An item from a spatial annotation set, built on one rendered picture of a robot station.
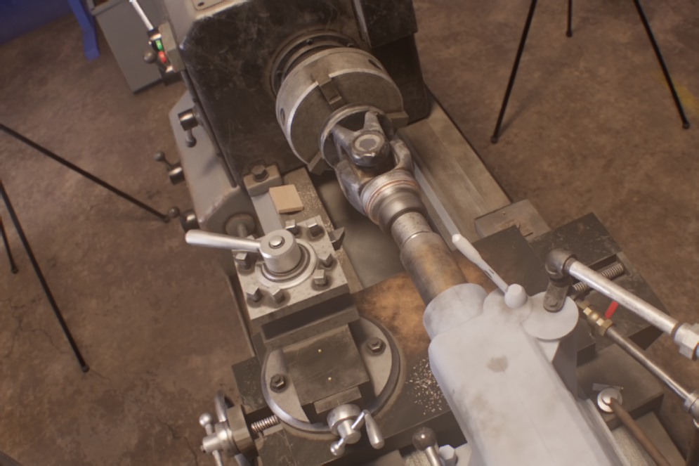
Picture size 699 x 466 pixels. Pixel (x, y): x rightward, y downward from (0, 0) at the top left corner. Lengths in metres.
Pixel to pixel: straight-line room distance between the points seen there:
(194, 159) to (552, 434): 1.38
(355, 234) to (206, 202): 0.39
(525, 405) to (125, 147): 2.91
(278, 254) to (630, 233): 1.74
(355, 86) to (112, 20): 2.33
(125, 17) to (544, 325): 2.95
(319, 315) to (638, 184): 1.84
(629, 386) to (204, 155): 1.25
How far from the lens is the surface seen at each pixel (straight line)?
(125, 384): 2.80
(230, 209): 1.98
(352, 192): 1.44
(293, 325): 1.32
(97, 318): 3.05
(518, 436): 1.05
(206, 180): 2.04
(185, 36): 1.66
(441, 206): 1.73
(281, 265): 1.27
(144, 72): 3.92
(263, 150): 1.85
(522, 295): 1.14
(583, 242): 1.60
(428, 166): 1.84
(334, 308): 1.32
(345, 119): 1.51
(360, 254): 1.84
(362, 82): 1.56
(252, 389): 1.51
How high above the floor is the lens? 2.10
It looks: 47 degrees down
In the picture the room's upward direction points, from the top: 19 degrees counter-clockwise
